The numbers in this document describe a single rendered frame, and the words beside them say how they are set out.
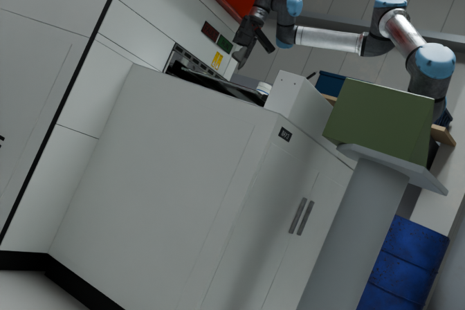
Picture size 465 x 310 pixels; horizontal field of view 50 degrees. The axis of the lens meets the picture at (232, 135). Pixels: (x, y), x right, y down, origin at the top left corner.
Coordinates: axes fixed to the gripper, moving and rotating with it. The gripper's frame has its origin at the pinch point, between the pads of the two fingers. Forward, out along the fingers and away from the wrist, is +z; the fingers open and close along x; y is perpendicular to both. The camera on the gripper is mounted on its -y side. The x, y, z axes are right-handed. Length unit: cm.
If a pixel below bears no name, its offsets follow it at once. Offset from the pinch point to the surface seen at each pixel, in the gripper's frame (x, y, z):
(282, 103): 50, -8, 14
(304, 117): 44.1, -18.5, 14.2
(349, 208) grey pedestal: 62, -37, 36
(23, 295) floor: 37, 40, 100
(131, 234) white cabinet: 35, 17, 71
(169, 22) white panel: 7.9, 33.1, -2.1
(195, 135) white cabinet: 40, 11, 34
